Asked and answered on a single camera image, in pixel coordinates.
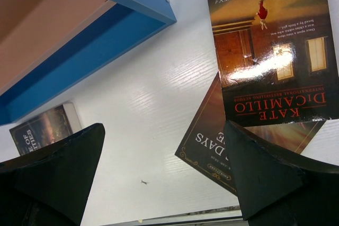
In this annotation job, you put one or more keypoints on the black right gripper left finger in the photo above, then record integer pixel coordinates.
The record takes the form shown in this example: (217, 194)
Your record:
(51, 185)

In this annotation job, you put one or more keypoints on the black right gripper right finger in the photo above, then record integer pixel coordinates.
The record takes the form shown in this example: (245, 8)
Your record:
(276, 186)

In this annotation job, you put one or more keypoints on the Edward Tulane book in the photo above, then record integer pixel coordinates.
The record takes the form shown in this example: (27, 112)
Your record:
(276, 60)

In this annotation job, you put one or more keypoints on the A Tale of Two Cities book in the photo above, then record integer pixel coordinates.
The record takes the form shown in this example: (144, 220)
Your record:
(46, 128)

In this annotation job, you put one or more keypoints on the Three Days to See book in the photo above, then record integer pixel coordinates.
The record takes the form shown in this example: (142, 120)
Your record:
(203, 145)

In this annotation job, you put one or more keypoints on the blue and yellow bookshelf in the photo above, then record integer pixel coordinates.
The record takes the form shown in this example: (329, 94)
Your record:
(48, 46)

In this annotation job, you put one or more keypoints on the aluminium mounting rail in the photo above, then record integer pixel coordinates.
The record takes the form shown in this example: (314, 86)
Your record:
(220, 216)

